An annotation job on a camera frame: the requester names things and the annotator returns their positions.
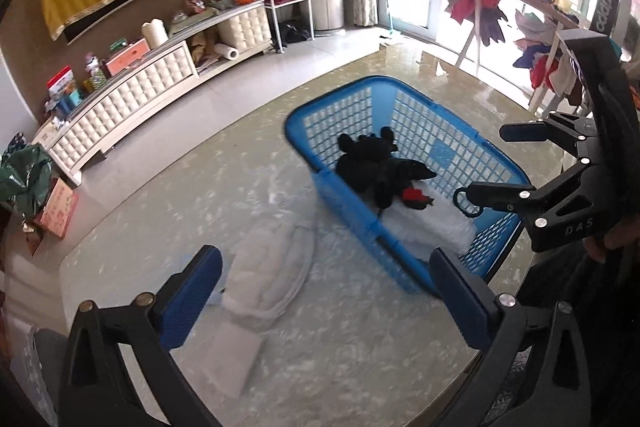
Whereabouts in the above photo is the light blue cloth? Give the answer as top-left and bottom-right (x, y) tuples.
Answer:
(206, 281), (227, 306)

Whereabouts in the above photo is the pink drawer box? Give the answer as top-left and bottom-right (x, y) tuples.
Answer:
(105, 38), (150, 76)

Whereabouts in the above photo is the red white gift box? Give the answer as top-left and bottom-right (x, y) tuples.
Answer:
(47, 66), (77, 100)

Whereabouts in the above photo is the blue plastic laundry basket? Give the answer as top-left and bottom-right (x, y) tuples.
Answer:
(283, 76), (529, 293)

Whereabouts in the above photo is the green plastic bag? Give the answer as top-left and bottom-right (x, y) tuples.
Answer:
(0, 144), (53, 220)

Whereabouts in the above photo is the wooden clothes drying rack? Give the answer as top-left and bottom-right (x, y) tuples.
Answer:
(454, 0), (579, 116)

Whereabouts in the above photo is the paper towel roll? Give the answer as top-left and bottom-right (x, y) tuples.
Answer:
(214, 43), (240, 61)

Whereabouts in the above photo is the white plastic jug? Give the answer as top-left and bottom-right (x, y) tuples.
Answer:
(141, 18), (168, 50)

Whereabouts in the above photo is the white flat cloth pad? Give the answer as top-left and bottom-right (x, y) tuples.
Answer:
(203, 322), (264, 399)

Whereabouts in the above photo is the white fluffy towel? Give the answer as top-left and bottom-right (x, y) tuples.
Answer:
(222, 218), (316, 321)

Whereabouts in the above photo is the person's right hand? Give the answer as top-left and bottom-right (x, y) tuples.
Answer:
(584, 216), (640, 263)

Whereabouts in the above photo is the white waffle towel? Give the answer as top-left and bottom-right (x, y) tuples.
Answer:
(381, 192), (477, 261)

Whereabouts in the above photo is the pink printed cardboard box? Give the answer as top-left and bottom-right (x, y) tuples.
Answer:
(36, 178), (78, 239)

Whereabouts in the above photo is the white tufted television cabinet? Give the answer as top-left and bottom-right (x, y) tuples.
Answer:
(34, 0), (272, 186)

